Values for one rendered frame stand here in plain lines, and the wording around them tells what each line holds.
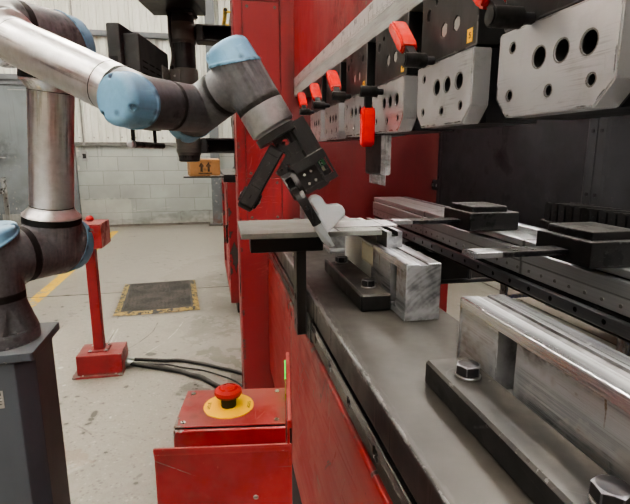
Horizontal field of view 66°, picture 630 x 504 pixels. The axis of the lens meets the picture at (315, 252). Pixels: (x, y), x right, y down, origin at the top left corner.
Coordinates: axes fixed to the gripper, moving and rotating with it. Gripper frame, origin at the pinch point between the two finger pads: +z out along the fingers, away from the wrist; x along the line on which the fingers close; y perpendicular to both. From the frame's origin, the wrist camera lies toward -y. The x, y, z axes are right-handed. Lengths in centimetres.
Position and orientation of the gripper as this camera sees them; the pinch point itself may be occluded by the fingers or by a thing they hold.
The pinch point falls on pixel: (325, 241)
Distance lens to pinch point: 82.5
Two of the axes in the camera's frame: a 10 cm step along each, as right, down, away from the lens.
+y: 8.6, -5.1, -0.3
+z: 5.1, 8.5, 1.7
